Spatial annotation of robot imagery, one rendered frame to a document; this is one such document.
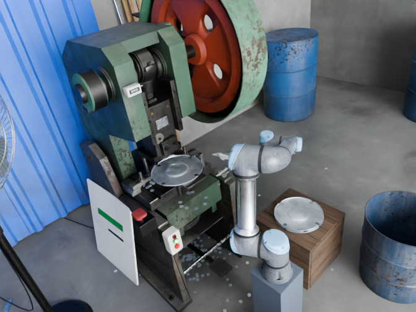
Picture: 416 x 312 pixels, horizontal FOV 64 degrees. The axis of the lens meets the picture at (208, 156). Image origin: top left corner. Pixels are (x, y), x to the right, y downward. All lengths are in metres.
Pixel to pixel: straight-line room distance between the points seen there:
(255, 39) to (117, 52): 0.62
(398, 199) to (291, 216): 0.62
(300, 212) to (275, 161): 0.80
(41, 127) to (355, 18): 3.65
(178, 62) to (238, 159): 0.59
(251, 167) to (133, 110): 0.60
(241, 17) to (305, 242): 1.22
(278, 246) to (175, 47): 1.02
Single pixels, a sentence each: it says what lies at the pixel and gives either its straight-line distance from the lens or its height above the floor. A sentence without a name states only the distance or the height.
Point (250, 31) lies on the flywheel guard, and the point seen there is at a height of 1.45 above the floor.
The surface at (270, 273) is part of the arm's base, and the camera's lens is 1.66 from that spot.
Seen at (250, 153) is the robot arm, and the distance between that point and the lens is 1.38.
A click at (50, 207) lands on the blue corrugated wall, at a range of 3.07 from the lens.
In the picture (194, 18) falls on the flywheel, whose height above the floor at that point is 1.49.
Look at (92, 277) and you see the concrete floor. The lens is 2.56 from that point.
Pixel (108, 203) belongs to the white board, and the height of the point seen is 0.51.
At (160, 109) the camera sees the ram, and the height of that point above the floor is 1.14.
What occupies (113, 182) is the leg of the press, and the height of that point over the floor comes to 0.69.
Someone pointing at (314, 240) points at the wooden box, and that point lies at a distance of 2.01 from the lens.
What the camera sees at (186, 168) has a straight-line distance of 1.85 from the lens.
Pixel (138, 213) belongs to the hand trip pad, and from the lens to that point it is 1.68.
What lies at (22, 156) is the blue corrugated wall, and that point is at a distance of 2.83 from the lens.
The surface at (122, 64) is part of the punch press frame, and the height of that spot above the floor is 1.43.
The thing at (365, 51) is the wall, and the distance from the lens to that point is 4.70.
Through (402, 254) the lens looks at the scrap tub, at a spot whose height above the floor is 0.41.
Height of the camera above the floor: 1.82
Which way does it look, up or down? 33 degrees down
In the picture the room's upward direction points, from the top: 9 degrees counter-clockwise
